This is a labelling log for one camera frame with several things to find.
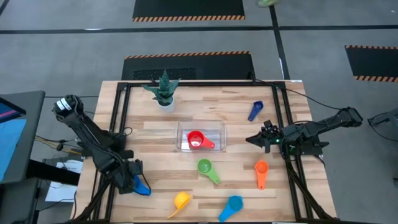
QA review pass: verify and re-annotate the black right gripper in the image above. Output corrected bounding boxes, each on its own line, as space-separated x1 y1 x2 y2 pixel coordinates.
245 130 285 154

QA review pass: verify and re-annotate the medium blue measuring cup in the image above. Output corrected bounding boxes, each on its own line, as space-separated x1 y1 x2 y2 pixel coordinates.
132 175 152 197

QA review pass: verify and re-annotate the orange measuring cup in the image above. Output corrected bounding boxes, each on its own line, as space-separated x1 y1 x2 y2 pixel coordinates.
254 160 269 190

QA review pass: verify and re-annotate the small dark blue measuring cup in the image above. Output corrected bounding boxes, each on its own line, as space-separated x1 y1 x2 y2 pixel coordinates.
247 100 264 123

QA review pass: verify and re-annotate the clear plastic basket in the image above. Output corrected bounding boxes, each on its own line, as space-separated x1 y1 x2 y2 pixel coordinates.
176 119 228 153

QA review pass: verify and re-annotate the yellow measuring cup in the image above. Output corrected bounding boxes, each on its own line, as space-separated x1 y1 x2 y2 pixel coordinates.
166 191 193 220

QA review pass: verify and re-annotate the green measuring cup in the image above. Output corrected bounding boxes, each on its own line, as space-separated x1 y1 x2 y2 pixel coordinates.
197 159 222 185

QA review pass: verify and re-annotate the large light blue measuring cup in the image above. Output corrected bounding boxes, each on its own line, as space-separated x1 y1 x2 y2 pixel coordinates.
218 195 244 223

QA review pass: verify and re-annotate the red measuring cup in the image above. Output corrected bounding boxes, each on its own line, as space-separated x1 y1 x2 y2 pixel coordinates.
186 130 216 151

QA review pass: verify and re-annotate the white paper sheet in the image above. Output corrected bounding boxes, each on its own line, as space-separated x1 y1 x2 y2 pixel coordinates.
45 159 84 203

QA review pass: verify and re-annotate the succulent plant in white pot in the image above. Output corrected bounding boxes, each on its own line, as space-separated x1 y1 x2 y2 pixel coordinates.
142 68 181 113

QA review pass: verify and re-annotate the grey monitor with blue screen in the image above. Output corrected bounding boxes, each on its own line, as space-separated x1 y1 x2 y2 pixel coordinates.
0 90 46 185

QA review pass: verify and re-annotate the black hazard-striped floor mat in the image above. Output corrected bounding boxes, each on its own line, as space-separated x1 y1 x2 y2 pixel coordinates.
132 0 246 22
345 45 398 83

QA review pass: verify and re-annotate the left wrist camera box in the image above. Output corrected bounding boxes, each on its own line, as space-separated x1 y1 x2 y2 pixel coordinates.
128 159 144 175

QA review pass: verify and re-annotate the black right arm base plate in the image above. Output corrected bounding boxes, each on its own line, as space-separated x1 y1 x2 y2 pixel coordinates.
281 140 330 157

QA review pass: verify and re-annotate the black cable across table frame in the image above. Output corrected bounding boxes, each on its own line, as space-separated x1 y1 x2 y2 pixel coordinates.
248 72 343 111

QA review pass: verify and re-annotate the black aluminium table frame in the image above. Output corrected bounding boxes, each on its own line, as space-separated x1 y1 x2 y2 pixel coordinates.
73 80 335 223

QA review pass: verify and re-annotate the yellow and black cable bundle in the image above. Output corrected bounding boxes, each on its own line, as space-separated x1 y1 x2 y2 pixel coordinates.
34 135 83 156

